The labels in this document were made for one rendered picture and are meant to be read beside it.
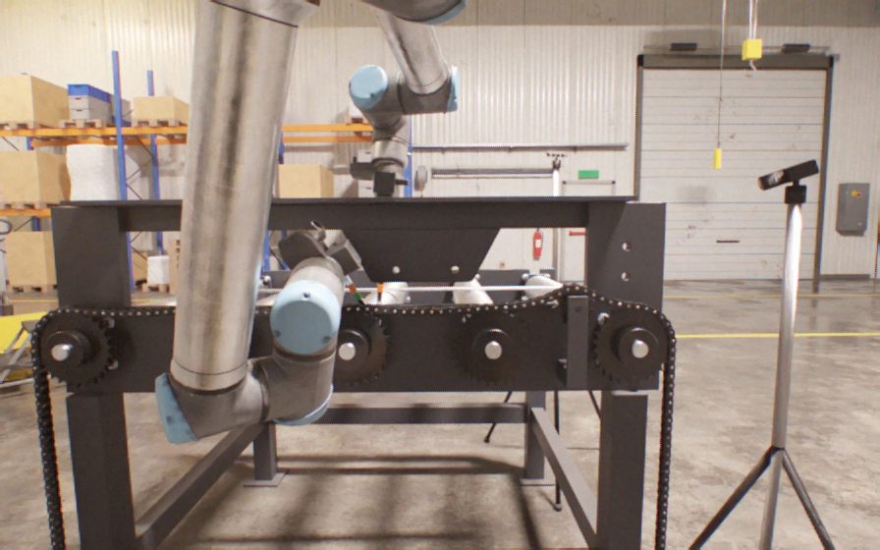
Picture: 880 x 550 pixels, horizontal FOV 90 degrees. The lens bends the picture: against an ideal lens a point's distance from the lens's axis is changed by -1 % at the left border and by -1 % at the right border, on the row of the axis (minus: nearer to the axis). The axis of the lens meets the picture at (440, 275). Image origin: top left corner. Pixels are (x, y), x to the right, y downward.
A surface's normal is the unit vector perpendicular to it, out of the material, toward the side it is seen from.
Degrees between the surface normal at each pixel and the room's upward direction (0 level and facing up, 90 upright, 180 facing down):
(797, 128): 90
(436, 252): 90
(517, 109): 90
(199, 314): 110
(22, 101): 90
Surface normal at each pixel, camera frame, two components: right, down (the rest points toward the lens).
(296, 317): 0.14, 0.23
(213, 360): 0.36, 0.50
